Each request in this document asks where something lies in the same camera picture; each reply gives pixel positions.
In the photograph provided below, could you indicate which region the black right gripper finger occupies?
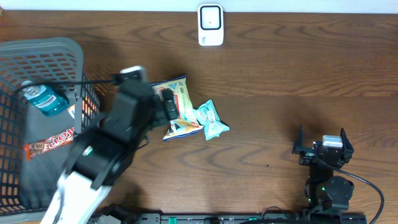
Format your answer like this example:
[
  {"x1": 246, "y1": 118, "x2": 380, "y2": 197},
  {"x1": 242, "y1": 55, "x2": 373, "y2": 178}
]
[
  {"x1": 293, "y1": 124, "x2": 303, "y2": 153},
  {"x1": 340, "y1": 128, "x2": 354, "y2": 156}
]

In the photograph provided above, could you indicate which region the yellow snack bag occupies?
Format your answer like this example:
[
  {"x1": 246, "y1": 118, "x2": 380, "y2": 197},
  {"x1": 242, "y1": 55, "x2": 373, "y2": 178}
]
[{"x1": 150, "y1": 75, "x2": 204, "y2": 141}]

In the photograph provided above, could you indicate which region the teal small snack packet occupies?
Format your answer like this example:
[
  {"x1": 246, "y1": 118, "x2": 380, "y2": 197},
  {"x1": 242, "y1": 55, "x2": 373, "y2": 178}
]
[{"x1": 193, "y1": 100, "x2": 230, "y2": 141}]

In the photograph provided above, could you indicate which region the blue mouthwash bottle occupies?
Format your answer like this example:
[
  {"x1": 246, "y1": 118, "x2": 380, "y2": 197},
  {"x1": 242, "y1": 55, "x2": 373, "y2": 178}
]
[{"x1": 22, "y1": 85, "x2": 69, "y2": 116}]

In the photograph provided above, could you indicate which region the orange chocolate bar wrapper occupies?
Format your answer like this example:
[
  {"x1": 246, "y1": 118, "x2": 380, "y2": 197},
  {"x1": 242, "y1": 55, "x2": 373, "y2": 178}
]
[{"x1": 24, "y1": 127, "x2": 75, "y2": 161}]

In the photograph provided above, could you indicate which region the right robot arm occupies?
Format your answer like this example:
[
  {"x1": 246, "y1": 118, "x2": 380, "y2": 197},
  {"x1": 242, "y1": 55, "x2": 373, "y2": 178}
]
[{"x1": 292, "y1": 127, "x2": 354, "y2": 217}]

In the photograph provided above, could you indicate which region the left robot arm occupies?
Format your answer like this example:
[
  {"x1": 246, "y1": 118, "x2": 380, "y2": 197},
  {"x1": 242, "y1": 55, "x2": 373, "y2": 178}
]
[{"x1": 42, "y1": 80, "x2": 178, "y2": 223}]

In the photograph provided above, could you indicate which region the white barcode scanner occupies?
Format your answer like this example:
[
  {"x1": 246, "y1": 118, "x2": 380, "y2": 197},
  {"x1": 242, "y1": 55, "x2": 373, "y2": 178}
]
[{"x1": 197, "y1": 4, "x2": 224, "y2": 47}]

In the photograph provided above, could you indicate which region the grey plastic basket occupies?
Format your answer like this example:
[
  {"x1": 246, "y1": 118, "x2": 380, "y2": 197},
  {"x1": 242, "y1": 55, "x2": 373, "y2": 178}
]
[{"x1": 1, "y1": 37, "x2": 100, "y2": 223}]

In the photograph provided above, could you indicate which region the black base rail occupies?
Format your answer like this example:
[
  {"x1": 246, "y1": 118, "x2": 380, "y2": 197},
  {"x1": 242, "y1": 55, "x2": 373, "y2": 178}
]
[{"x1": 90, "y1": 212, "x2": 368, "y2": 224}]

